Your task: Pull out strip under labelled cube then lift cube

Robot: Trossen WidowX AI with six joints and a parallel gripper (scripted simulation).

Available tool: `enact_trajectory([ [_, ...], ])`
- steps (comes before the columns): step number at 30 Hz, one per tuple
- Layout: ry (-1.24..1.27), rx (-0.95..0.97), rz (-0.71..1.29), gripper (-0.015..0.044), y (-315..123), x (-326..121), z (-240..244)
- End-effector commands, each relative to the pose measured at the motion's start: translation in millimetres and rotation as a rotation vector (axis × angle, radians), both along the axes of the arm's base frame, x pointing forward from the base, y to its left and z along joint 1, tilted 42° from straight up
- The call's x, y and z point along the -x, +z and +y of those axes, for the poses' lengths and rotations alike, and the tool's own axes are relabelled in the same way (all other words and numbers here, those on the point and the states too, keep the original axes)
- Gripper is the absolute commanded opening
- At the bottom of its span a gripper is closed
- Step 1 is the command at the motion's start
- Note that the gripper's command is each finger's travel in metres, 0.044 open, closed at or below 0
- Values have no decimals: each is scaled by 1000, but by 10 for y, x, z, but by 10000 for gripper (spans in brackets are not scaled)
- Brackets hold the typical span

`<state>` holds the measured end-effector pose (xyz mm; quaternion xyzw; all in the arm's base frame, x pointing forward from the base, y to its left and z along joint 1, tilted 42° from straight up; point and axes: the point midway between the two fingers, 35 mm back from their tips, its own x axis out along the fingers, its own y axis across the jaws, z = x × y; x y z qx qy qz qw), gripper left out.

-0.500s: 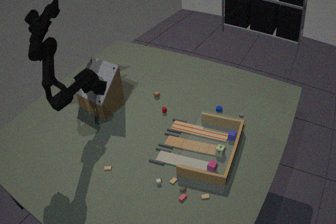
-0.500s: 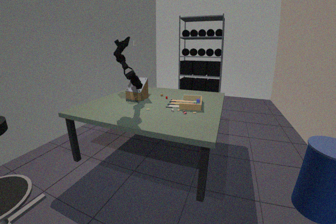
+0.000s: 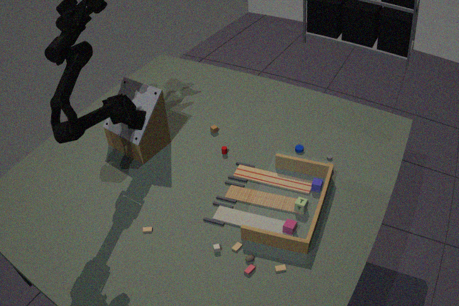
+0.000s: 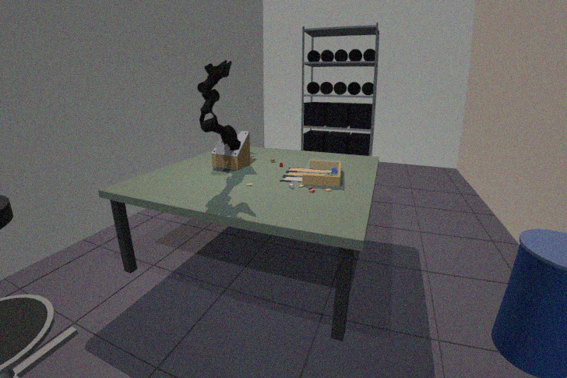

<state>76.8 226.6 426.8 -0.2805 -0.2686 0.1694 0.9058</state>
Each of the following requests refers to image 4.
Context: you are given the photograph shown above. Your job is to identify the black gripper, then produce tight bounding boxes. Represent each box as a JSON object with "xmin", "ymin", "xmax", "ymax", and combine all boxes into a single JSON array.
[{"xmin": 207, "ymin": 60, "xmax": 232, "ymax": 85}]

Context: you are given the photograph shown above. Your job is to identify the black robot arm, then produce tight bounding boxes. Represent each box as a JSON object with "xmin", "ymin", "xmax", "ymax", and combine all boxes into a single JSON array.
[{"xmin": 197, "ymin": 79, "xmax": 241, "ymax": 150}]

